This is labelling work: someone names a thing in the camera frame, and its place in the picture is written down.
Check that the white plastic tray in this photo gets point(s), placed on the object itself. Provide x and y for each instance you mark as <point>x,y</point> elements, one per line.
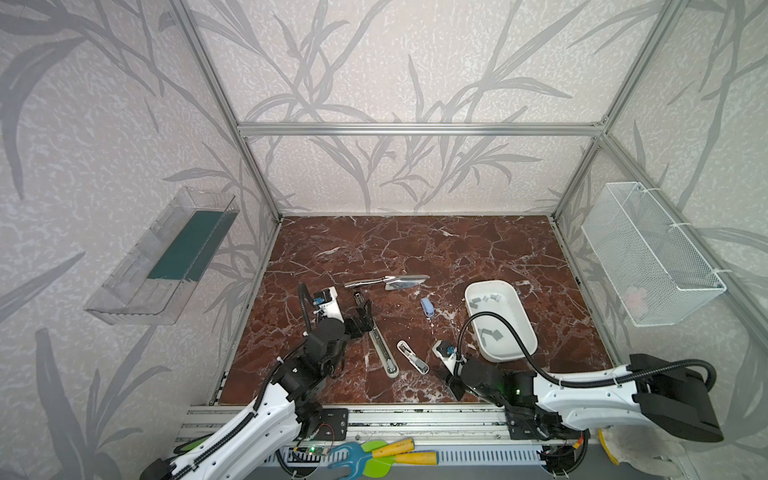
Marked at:
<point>512,310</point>

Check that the green trowel yellow handle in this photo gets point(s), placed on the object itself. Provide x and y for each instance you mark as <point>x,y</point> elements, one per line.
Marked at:
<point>379,468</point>

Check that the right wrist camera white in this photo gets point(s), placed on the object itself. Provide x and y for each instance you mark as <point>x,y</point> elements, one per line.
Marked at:
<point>446,352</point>

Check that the white wire mesh basket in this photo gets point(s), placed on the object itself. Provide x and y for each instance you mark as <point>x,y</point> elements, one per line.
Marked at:
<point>639,244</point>

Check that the white knit work glove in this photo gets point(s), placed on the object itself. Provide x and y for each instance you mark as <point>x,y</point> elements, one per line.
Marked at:
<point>647,449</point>

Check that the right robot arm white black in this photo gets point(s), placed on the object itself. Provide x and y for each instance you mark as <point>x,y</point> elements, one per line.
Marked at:
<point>646,392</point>

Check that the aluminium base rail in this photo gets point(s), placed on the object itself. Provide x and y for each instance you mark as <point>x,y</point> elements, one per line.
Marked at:
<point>465,434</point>

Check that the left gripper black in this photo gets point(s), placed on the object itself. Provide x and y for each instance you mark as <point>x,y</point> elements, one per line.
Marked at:
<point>355,319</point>

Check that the pink object in basket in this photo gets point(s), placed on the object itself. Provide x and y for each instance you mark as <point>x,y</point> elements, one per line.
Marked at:
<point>635,301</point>

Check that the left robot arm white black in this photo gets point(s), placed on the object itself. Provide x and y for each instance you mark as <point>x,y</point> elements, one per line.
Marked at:
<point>284,409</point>

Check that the green black work glove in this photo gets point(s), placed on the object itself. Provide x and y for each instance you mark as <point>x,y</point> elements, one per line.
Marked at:
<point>190,445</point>

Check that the black white stapler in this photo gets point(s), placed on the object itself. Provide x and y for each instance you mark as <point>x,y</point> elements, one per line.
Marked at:
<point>383,351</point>

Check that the small white stapler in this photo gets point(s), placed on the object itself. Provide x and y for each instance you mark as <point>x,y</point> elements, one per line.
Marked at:
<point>420,365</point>

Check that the clear acrylic wall shelf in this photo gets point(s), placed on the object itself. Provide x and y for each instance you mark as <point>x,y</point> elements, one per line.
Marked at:
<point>157,278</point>

